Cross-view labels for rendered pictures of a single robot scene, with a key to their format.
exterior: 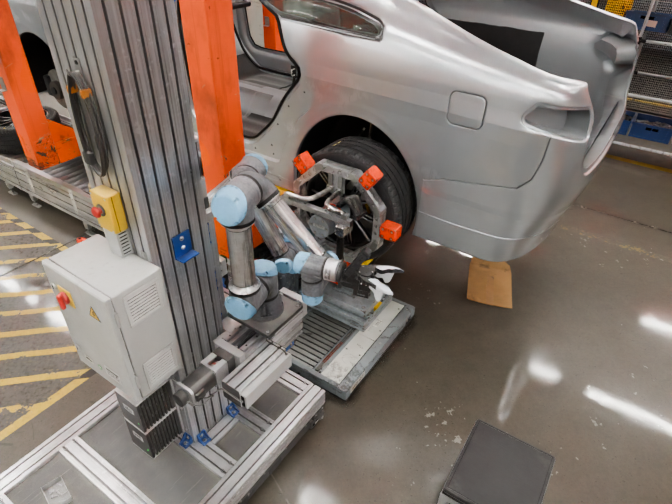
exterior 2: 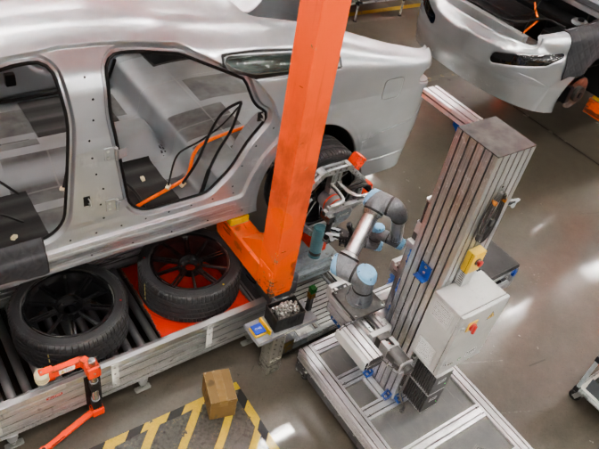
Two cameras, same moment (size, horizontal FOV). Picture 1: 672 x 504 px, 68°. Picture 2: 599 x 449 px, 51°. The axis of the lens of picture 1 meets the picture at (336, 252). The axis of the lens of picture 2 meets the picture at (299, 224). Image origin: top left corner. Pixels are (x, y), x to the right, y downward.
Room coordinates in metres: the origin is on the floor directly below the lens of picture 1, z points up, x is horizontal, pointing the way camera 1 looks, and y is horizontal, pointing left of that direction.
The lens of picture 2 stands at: (1.55, 3.17, 3.40)
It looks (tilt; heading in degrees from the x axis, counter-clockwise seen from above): 41 degrees down; 285
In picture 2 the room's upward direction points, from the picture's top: 11 degrees clockwise
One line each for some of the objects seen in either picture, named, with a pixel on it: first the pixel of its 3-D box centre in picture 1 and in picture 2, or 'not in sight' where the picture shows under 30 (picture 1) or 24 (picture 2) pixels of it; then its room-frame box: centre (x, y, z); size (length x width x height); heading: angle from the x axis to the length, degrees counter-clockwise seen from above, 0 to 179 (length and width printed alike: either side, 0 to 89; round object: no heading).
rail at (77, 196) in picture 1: (113, 217); (75, 386); (3.05, 1.63, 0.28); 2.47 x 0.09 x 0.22; 57
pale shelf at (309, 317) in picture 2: not in sight; (281, 322); (2.19, 0.77, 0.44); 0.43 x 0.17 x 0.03; 57
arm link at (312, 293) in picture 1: (314, 285); not in sight; (1.32, 0.07, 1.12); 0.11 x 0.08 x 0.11; 161
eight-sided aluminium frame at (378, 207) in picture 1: (337, 212); (327, 199); (2.26, 0.00, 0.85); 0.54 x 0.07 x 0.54; 57
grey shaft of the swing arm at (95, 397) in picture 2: not in sight; (94, 387); (2.94, 1.59, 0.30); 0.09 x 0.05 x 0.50; 57
